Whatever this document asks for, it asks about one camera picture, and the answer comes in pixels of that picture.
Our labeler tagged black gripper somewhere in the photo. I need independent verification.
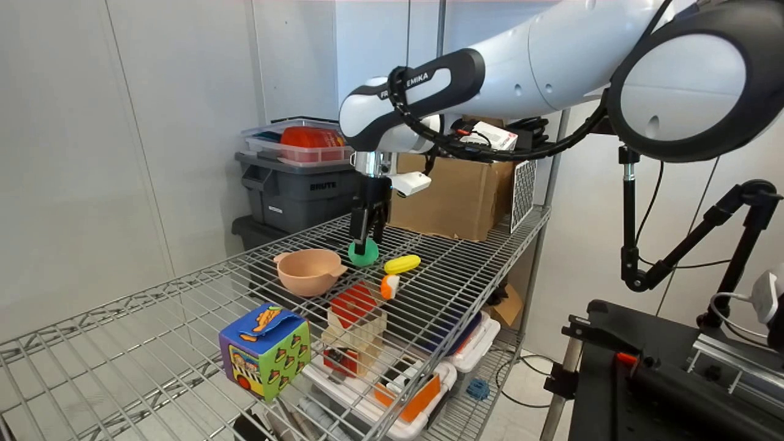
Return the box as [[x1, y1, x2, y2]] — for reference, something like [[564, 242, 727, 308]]
[[350, 149, 394, 247]]

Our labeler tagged green plush toy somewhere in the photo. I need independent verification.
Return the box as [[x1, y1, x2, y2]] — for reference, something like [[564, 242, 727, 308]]
[[346, 236, 386, 270]]

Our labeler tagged yellow plush toy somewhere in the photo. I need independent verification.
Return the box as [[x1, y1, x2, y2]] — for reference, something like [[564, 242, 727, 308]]
[[383, 253, 424, 276]]

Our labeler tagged orange white plush toy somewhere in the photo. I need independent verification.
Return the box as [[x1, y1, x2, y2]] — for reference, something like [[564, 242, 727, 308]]
[[378, 271, 404, 301]]

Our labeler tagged pink pot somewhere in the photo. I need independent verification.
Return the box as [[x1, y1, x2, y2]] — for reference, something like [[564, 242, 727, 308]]
[[272, 247, 350, 301]]

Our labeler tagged colourful soft toy cube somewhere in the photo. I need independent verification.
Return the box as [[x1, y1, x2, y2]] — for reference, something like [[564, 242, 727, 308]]
[[215, 301, 313, 401]]

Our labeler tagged grey plastic storage bin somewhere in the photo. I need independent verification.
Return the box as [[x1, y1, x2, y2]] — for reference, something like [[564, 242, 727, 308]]
[[232, 149, 368, 236]]

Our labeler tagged large brown cardboard box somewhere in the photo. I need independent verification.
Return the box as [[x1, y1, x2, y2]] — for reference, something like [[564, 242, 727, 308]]
[[387, 153, 519, 246]]

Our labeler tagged clear box with red contents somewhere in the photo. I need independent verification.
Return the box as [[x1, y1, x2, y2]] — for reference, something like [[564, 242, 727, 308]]
[[236, 115, 355, 169]]

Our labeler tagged white orange plastic case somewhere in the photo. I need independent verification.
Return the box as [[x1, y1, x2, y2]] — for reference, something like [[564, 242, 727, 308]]
[[301, 357, 460, 441]]

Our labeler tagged small blue object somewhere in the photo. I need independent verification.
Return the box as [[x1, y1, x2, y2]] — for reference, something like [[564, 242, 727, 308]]
[[463, 376, 492, 405]]

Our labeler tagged orange black clamp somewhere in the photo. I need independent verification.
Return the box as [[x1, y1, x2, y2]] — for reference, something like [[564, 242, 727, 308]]
[[612, 349, 644, 376]]

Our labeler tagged black perforated board table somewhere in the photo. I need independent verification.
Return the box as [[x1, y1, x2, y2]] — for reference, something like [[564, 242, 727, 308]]
[[542, 296, 784, 441]]

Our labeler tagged silver wire shelf rack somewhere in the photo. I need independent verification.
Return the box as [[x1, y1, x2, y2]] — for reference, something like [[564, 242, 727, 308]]
[[0, 203, 551, 441]]

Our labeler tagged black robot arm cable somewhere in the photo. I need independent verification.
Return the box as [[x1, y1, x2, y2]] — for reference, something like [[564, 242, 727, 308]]
[[386, 64, 622, 164]]

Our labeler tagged black round ring lamp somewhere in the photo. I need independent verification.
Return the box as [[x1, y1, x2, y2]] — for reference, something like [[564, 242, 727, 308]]
[[606, 0, 784, 164]]

